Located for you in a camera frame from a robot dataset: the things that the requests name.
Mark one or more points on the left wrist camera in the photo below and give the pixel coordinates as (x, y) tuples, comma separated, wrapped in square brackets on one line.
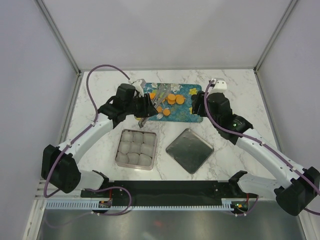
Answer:
[(139, 86)]

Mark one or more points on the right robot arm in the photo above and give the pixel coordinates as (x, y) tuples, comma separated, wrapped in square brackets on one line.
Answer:
[(293, 186)]

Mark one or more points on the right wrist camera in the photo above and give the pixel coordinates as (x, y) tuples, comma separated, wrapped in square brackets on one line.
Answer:
[(218, 85)]

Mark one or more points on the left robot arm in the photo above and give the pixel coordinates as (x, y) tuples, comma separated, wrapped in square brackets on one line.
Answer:
[(60, 163)]

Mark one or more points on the orange cookie stack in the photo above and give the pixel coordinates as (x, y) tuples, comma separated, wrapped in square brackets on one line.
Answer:
[(175, 99)]

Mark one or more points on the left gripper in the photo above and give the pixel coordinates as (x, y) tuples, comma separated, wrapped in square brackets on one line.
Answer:
[(145, 101)]

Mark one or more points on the orange flower cookie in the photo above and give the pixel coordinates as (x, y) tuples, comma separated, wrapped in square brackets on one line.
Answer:
[(152, 95)]

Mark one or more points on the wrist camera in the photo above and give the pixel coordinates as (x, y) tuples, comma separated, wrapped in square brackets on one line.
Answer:
[(139, 86), (218, 85)]

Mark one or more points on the metal tongs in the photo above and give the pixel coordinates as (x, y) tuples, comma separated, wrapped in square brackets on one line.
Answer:
[(163, 88)]

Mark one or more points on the square metal tin lid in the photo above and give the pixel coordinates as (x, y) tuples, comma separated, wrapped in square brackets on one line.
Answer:
[(189, 150)]

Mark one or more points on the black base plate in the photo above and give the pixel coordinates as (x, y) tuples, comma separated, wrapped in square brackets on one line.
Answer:
[(177, 193)]

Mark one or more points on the teal floral tray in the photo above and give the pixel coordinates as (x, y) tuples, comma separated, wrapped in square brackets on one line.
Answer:
[(179, 112)]

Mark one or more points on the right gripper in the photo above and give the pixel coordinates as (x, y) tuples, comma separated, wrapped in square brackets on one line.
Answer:
[(199, 99)]

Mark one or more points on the square cookie tin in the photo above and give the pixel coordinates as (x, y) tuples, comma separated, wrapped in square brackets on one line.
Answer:
[(136, 150)]

